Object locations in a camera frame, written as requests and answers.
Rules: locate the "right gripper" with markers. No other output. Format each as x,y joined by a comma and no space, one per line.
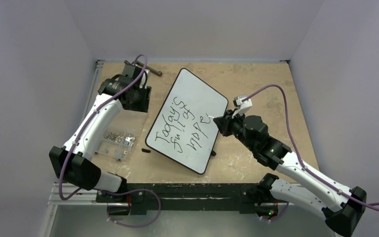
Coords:
228,123

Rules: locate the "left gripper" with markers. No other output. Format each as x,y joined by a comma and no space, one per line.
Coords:
143,105

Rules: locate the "white whiteboard black frame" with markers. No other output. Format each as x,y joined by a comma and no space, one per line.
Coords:
182,131

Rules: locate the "clear plastic screw box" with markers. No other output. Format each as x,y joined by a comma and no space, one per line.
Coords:
121,135

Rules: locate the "black marker cap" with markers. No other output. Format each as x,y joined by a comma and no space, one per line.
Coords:
145,150

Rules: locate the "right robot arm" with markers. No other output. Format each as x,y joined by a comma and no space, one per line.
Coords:
339,205

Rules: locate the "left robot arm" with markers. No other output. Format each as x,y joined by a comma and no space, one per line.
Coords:
72,162

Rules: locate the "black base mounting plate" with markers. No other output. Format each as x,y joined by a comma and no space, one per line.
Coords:
244,198

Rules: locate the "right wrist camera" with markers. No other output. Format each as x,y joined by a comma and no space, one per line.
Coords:
242,104

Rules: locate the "aluminium frame rail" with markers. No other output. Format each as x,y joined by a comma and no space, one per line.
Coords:
82,198

